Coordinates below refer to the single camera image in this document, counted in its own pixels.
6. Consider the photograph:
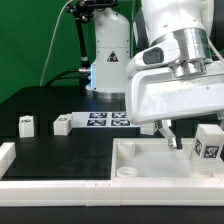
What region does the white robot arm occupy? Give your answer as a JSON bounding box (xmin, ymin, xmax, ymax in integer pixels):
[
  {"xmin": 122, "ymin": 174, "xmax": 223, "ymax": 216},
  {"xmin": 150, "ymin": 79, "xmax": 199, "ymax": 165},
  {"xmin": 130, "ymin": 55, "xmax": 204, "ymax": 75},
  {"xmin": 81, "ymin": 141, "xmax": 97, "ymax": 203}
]
[{"xmin": 87, "ymin": 0, "xmax": 224, "ymax": 148}]

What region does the white square table top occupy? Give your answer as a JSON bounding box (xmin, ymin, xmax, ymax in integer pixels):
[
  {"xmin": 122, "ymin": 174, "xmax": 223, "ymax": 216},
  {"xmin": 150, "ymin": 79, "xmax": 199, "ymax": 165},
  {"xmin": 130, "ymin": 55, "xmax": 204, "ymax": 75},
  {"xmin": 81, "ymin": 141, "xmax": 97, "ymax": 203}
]
[{"xmin": 109, "ymin": 136, "xmax": 224, "ymax": 184}]

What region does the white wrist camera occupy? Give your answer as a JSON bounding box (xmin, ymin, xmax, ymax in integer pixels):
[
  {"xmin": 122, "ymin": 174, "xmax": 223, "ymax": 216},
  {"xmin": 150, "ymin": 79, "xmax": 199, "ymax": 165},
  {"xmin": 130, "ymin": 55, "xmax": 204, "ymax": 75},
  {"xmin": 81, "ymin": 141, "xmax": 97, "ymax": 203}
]
[{"xmin": 126, "ymin": 47, "xmax": 180, "ymax": 76}]

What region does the white cable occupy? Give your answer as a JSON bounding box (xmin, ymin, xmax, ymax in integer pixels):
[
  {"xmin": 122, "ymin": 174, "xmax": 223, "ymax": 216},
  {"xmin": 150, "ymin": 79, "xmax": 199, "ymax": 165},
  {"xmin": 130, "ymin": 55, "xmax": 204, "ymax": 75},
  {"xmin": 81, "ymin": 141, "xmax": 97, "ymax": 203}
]
[{"xmin": 39, "ymin": 0, "xmax": 74, "ymax": 87}]

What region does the white U-shaped fence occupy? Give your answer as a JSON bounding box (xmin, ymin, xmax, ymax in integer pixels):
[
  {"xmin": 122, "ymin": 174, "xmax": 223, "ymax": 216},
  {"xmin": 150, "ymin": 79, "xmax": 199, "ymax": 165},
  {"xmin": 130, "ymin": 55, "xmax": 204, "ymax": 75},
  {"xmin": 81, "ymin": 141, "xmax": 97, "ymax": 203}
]
[{"xmin": 0, "ymin": 143, "xmax": 224, "ymax": 207}]

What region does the white marker sheet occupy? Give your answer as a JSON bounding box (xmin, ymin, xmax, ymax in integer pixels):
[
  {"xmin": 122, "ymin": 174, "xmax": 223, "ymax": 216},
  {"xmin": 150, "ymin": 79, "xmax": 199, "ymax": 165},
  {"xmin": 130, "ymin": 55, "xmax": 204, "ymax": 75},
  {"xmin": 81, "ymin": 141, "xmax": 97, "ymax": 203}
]
[{"xmin": 72, "ymin": 112, "xmax": 132, "ymax": 128}]

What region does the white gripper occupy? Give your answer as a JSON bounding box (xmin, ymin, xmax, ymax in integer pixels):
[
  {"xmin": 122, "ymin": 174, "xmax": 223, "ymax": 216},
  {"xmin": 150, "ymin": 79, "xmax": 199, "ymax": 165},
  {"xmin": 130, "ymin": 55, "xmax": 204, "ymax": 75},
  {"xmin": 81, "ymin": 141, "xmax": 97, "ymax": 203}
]
[{"xmin": 125, "ymin": 61, "xmax": 224, "ymax": 150}]

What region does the black cable bundle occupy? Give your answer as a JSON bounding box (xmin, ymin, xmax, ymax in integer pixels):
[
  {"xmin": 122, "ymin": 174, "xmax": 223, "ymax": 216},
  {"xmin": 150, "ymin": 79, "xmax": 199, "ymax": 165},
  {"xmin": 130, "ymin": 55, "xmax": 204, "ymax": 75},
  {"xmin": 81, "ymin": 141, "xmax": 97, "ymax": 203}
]
[{"xmin": 44, "ymin": 68, "xmax": 93, "ymax": 88}]

